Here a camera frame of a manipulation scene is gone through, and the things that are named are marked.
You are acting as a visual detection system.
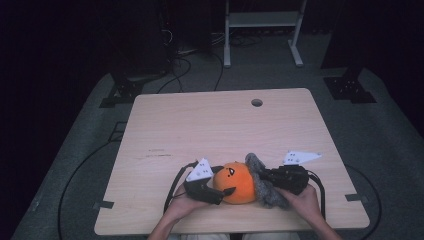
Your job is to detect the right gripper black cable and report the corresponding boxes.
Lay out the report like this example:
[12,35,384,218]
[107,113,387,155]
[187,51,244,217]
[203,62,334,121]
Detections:
[308,170,327,221]

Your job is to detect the orange plush toy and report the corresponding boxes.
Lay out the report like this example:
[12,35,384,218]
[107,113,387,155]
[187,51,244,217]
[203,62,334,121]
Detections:
[212,161,258,205]

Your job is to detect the grey tape strip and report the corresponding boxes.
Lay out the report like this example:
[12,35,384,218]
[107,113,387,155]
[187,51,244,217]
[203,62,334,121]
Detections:
[344,193,370,204]
[93,200,115,211]

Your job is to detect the long black floor cable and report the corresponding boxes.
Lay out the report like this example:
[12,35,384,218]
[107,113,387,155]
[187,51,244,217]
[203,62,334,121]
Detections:
[343,163,383,240]
[57,139,116,240]

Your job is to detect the black stand base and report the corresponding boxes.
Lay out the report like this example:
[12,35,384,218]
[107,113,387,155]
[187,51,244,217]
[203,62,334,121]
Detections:
[323,66,378,104]
[99,73,145,109]

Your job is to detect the black floor cable loop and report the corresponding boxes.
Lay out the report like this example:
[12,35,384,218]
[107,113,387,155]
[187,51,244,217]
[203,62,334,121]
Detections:
[156,55,193,94]

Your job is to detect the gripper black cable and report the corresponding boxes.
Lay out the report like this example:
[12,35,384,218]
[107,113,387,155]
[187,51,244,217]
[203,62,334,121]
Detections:
[308,170,327,221]
[163,161,201,215]

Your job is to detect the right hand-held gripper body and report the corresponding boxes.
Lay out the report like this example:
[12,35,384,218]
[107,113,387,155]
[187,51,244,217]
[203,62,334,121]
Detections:
[273,150,324,196]

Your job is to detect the thin black floor cable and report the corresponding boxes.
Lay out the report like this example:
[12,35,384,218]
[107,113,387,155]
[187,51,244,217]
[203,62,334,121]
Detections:
[213,51,225,92]

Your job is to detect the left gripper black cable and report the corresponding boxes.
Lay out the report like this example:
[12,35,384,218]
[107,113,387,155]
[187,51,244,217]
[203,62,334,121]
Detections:
[163,161,201,215]

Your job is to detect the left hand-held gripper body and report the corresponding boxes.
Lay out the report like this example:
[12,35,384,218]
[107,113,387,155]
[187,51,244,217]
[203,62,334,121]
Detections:
[182,157,225,206]

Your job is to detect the person's left hand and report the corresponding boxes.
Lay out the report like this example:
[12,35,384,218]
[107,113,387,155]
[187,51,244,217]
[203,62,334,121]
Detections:
[167,183,216,222]

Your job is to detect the white metal stand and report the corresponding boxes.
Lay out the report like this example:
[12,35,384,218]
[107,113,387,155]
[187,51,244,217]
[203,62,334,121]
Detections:
[223,0,308,69]

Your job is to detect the person's right hand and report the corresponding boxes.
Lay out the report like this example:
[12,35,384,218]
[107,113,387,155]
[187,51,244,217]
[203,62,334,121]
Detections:
[275,184,324,224]

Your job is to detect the grey fluffy towel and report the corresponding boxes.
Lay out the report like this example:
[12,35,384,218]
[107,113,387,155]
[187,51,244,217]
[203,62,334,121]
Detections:
[244,152,290,210]

